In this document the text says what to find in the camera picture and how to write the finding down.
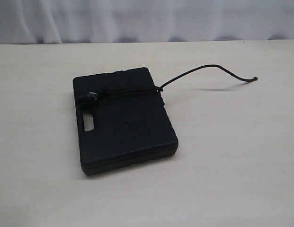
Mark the black plastic carrying case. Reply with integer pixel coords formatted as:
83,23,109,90
73,67,178,175

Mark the black cord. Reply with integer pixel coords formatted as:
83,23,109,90
77,63,258,106

